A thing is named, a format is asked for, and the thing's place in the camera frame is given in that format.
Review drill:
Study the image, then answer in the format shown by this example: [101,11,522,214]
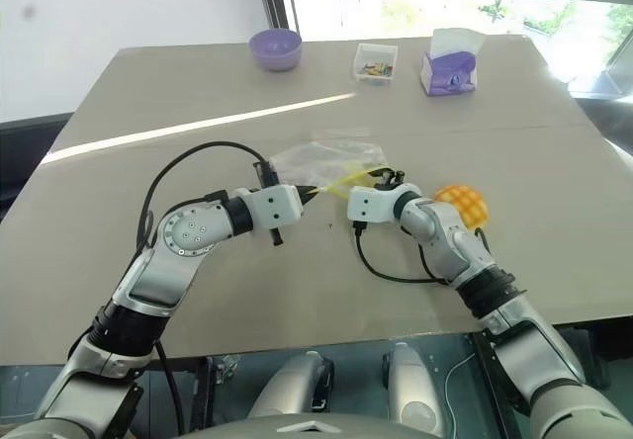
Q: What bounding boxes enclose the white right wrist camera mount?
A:
[346,186,398,226]

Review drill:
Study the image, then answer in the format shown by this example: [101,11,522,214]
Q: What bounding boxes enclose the silver left robot leg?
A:
[248,351,336,419]

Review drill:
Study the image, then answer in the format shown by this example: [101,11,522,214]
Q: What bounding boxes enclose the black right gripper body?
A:
[371,175,408,194]

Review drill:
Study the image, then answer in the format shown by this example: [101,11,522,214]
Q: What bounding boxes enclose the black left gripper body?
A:
[252,160,286,248]

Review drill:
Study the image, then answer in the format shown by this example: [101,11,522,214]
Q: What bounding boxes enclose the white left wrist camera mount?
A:
[232,184,305,231]

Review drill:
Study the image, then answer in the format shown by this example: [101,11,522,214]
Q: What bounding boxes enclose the purple and white tissue box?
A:
[419,27,488,99]

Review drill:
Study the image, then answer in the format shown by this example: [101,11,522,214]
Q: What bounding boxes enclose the silver right robot leg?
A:
[382,341,450,434]

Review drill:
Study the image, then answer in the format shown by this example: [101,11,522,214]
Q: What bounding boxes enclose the purple plastic bowl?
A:
[247,28,304,73]

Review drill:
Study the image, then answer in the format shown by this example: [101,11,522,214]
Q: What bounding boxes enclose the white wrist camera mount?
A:
[232,184,305,231]
[346,186,398,226]

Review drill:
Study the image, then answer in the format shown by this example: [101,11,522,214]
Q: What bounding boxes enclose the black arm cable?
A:
[352,220,449,285]
[136,140,272,262]

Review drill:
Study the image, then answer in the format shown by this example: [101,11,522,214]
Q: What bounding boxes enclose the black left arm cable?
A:
[136,140,272,262]

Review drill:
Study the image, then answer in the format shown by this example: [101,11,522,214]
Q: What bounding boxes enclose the thin white cable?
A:
[443,351,477,429]

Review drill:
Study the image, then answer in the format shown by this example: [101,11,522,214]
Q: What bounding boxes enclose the clear plastic zip bag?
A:
[269,138,398,201]

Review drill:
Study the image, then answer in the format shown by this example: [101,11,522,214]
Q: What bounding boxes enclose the grey robot torso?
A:
[185,410,449,439]

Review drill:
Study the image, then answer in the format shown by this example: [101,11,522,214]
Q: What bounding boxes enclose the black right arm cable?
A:
[352,220,449,285]

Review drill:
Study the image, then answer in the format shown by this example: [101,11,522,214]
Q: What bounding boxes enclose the clear plastic box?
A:
[352,42,401,86]

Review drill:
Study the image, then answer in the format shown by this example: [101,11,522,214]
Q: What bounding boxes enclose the orange waffle-pattern bread snack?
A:
[433,183,492,228]

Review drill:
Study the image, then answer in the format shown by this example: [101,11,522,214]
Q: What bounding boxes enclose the silver robot leg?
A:
[248,351,336,419]
[382,341,450,434]

